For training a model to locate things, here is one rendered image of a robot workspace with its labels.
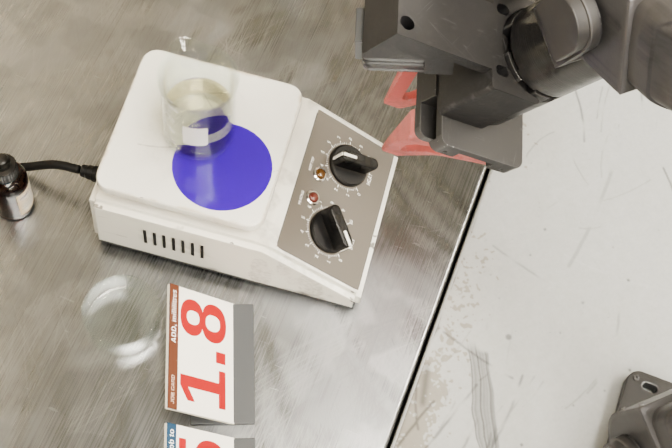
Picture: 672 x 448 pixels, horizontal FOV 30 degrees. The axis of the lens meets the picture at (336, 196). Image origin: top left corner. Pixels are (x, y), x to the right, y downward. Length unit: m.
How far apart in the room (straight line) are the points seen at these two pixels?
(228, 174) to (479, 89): 0.21
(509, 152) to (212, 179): 0.21
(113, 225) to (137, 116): 0.08
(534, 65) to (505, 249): 0.26
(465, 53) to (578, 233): 0.30
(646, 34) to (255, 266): 0.37
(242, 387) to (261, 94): 0.21
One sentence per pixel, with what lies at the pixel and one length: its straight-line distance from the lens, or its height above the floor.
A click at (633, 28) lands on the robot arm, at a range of 0.63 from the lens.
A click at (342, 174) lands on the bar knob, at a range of 0.91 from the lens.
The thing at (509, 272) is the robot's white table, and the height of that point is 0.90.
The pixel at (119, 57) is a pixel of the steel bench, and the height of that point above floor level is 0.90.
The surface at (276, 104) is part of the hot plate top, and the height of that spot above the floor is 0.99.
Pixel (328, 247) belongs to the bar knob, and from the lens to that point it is 0.89.
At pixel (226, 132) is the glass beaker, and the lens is 0.85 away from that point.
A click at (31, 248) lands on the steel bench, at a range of 0.95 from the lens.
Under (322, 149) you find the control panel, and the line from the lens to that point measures 0.91.
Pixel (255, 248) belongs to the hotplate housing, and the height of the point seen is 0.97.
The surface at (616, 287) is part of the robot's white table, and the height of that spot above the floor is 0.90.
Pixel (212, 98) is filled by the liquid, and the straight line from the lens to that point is 0.86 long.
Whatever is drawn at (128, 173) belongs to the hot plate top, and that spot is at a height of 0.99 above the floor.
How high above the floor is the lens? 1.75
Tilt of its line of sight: 62 degrees down
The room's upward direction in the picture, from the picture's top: 11 degrees clockwise
